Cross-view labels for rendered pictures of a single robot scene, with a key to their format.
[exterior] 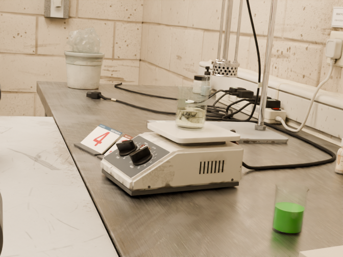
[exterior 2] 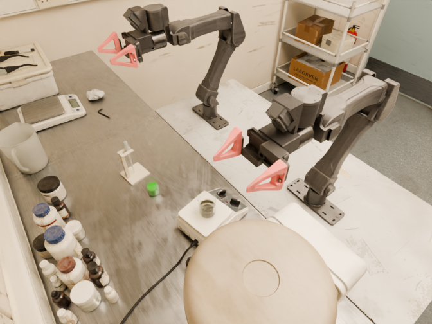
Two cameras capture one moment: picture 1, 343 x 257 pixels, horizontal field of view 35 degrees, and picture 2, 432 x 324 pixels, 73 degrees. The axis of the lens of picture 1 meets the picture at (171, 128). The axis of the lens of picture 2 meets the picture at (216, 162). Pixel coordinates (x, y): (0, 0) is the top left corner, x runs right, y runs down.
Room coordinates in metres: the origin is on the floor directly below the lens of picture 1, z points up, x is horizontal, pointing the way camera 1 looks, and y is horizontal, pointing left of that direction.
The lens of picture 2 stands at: (1.37, -0.17, 1.70)
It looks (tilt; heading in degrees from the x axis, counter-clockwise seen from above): 46 degrees down; 161
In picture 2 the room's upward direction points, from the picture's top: straight up
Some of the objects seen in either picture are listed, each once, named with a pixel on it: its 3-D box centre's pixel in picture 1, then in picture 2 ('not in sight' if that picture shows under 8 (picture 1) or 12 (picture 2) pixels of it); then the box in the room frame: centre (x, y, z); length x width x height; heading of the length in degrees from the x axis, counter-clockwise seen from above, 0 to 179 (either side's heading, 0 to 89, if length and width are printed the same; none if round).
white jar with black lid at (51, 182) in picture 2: not in sight; (52, 189); (0.60, -0.49, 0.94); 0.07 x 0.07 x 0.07
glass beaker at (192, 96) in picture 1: (193, 106); (206, 204); (0.89, -0.03, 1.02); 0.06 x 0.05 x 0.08; 71
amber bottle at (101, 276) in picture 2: not in sight; (97, 273); (0.95, -0.36, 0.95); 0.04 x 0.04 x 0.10
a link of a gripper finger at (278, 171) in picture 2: not in sight; (260, 173); (1.05, 0.03, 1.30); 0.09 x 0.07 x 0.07; 108
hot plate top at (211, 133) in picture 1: (192, 131); (205, 213); (0.89, -0.04, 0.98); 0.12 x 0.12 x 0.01; 29
